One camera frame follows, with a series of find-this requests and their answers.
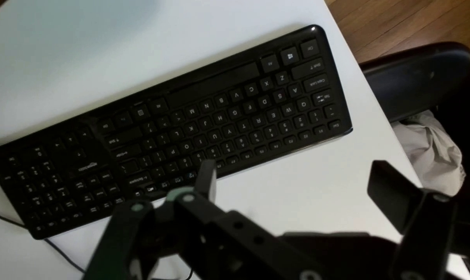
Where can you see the black computer keyboard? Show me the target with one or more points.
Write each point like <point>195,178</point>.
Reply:
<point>194,119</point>

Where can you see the black office chair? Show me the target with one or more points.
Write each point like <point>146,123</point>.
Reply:
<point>416,83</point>

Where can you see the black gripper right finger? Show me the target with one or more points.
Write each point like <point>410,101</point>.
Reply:
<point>427,227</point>

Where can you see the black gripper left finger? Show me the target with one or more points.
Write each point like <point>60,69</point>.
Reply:
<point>124,234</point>

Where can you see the white crumpled cloth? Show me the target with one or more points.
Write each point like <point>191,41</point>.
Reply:
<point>432,150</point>

